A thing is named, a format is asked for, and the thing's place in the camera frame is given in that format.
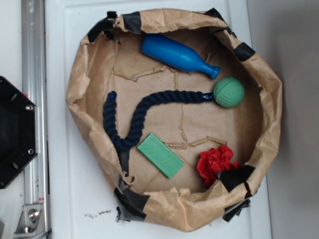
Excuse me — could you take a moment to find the green rectangular block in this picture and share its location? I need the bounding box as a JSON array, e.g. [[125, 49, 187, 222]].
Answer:
[[137, 133, 184, 179]]

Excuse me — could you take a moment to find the brown paper bin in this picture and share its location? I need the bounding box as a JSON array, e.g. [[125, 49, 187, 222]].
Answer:
[[66, 8, 282, 232]]

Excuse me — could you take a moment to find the red crumpled paper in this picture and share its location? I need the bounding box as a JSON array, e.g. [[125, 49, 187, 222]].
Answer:
[[196, 144, 241, 187]]

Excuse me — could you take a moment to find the blue plastic bottle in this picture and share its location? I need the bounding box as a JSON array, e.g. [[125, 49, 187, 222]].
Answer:
[[142, 34, 220, 79]]

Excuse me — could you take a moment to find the green rubber ball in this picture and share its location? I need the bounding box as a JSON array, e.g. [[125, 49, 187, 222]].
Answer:
[[213, 77, 245, 108]]

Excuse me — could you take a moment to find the dark blue twisted rope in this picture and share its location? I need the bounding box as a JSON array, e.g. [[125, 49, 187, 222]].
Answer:
[[103, 90, 214, 151]]

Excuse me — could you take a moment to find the aluminium extrusion rail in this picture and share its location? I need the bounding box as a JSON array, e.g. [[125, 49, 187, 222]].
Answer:
[[21, 0, 52, 239]]

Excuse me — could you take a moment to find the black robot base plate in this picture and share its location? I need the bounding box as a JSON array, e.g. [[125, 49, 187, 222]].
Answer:
[[0, 76, 37, 189]]

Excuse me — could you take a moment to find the metal corner bracket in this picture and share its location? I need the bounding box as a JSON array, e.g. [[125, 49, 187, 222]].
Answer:
[[13, 204, 46, 239]]

